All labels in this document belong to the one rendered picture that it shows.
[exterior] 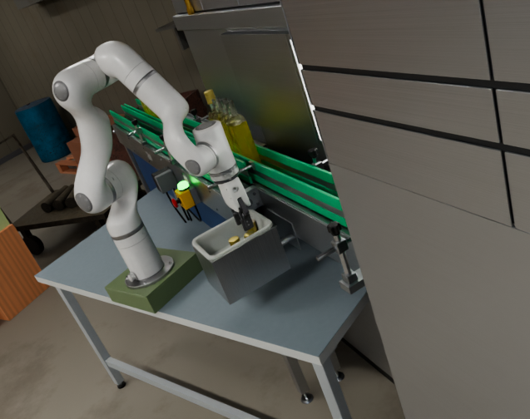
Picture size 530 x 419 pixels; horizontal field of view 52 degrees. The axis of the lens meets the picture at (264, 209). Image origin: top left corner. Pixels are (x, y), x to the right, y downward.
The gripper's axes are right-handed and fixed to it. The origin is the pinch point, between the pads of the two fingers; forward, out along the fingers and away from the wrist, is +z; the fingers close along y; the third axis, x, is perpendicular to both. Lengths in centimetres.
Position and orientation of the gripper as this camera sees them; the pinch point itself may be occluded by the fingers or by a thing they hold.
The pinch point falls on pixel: (243, 220)
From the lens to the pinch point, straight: 164.6
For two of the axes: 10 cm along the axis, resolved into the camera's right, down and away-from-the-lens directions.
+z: 3.2, 8.4, 4.3
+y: -4.3, -2.8, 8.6
